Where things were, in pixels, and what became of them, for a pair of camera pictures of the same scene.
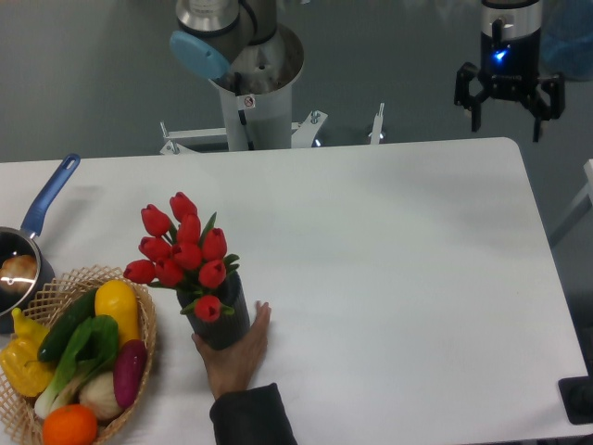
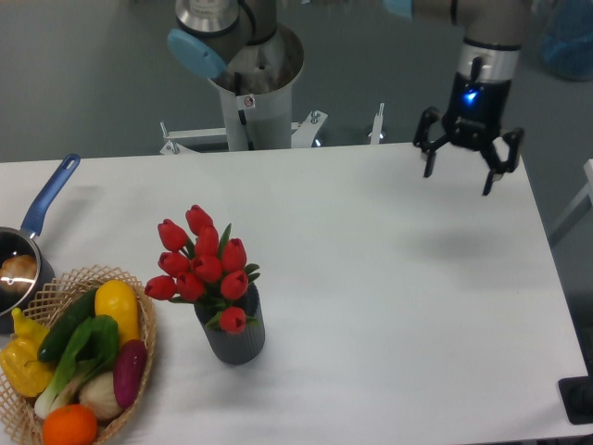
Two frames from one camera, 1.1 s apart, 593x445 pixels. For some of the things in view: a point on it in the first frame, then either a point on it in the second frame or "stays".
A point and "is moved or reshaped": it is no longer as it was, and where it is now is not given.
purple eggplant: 129,372 stays
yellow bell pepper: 19,362 stays
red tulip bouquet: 184,252 is moved or reshaped
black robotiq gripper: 510,68 → 473,119
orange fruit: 69,425 stays
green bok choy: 93,347 stays
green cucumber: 56,340 stays
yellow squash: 119,299 stays
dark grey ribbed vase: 229,331 → 240,348
